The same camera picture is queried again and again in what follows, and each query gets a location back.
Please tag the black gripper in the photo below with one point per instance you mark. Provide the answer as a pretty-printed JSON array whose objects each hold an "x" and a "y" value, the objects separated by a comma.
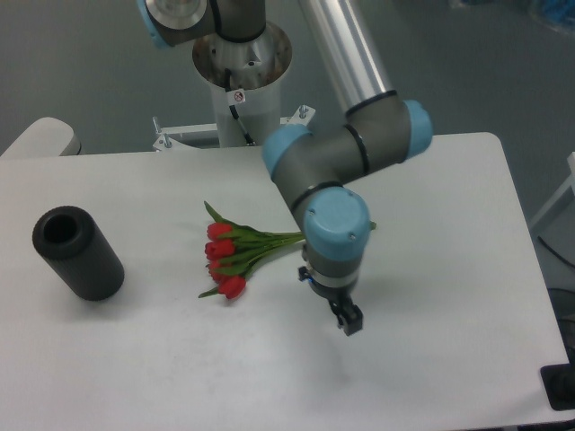
[{"x": 334, "y": 280}]

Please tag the red tulip bouquet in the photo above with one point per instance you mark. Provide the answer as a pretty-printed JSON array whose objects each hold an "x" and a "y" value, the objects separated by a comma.
[{"x": 234, "y": 250}]

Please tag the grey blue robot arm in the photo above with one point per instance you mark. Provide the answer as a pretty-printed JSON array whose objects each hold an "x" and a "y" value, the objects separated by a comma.
[{"x": 312, "y": 173}]

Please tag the black device at corner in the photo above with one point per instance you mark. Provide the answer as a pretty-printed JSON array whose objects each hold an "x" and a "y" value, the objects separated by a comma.
[{"x": 558, "y": 383}]

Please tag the black ribbed cylinder vase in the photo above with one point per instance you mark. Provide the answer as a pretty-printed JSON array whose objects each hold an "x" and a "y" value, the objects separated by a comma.
[{"x": 73, "y": 245}]

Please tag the white rounded side table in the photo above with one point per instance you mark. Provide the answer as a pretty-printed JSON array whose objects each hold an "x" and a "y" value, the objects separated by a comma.
[{"x": 46, "y": 137}]

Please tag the blue bag top right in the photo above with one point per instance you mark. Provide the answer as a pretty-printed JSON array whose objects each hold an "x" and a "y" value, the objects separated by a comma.
[{"x": 557, "y": 15}]

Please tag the white pedestal base frame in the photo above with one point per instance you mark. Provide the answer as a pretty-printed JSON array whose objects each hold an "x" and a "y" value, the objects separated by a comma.
[{"x": 205, "y": 136}]

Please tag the white frame at right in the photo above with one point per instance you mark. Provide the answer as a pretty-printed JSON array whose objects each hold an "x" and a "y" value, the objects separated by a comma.
[{"x": 560, "y": 199}]

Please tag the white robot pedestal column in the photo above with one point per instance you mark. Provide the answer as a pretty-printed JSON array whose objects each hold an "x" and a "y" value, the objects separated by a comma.
[{"x": 244, "y": 81}]

